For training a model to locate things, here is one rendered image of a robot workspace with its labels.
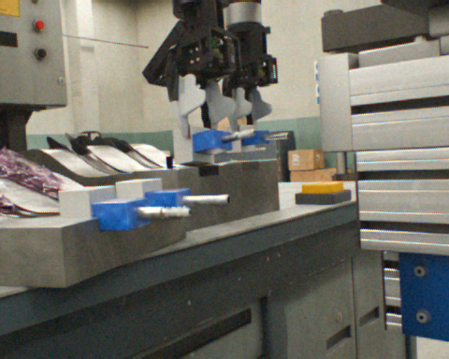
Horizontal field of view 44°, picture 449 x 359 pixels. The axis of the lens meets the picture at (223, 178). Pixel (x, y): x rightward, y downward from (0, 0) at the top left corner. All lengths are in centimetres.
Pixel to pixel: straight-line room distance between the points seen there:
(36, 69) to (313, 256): 101
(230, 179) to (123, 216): 35
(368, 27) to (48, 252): 457
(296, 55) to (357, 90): 782
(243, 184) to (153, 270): 30
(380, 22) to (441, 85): 445
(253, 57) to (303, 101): 713
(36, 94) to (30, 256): 119
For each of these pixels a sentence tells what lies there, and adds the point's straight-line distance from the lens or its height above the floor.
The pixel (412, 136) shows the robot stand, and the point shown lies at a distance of 50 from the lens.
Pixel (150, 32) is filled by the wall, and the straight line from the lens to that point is 1020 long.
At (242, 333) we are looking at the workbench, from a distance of 91.
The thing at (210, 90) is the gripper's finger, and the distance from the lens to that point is 88.
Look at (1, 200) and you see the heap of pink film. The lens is 66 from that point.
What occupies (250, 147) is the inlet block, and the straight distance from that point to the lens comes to 115.
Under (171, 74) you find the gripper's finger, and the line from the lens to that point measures 83.
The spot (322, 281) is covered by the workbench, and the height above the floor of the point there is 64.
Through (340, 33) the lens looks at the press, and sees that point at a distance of 507.
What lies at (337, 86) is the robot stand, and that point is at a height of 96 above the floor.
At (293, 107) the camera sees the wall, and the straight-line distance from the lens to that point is 830.
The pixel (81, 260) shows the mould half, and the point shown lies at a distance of 54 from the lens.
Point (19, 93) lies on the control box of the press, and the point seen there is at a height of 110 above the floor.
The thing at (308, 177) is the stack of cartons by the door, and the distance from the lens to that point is 776.
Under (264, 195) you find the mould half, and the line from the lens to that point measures 95.
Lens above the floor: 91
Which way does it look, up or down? 3 degrees down
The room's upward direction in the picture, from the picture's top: 4 degrees counter-clockwise
